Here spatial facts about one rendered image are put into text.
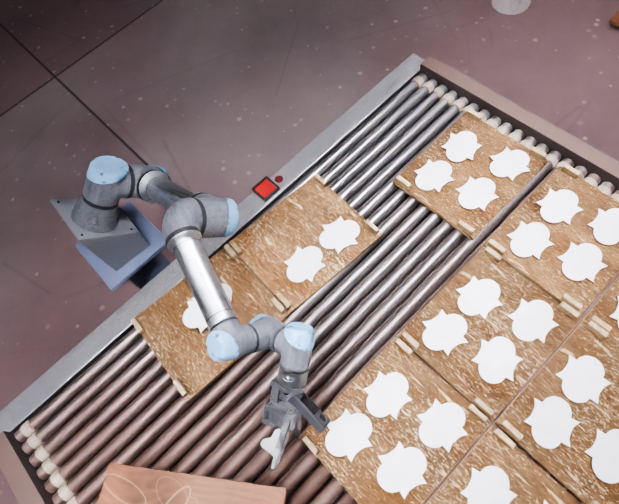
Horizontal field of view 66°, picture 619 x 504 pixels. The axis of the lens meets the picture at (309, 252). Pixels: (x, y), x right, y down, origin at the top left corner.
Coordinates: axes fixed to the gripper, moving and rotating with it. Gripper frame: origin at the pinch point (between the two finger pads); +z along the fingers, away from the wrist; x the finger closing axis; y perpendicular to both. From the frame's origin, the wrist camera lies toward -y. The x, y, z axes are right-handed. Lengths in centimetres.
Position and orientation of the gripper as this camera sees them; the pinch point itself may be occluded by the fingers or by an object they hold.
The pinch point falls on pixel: (287, 454)
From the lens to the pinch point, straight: 136.4
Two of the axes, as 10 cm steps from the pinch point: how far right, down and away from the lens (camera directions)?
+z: -1.6, 9.7, 2.0
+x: -3.5, 1.3, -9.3
